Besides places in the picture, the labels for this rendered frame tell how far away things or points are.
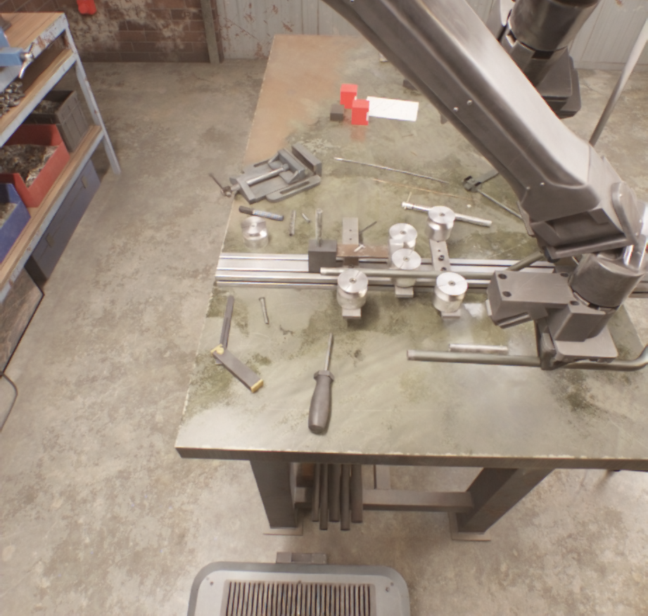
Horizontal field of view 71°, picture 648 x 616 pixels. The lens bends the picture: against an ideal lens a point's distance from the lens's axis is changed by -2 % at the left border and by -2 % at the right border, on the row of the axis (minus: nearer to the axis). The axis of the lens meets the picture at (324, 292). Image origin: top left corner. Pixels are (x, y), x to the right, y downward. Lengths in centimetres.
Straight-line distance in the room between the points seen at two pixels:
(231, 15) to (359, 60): 230
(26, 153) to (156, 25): 175
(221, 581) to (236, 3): 347
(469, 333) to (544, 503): 99
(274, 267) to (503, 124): 58
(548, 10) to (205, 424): 64
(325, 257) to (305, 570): 79
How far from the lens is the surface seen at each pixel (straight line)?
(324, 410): 71
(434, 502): 142
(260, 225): 94
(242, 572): 131
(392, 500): 140
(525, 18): 45
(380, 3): 33
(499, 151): 40
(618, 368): 71
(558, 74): 53
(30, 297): 225
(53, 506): 180
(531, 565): 169
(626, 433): 86
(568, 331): 56
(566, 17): 44
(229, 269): 89
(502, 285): 53
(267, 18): 386
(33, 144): 256
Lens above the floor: 154
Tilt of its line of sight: 50 degrees down
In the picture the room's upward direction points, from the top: 1 degrees clockwise
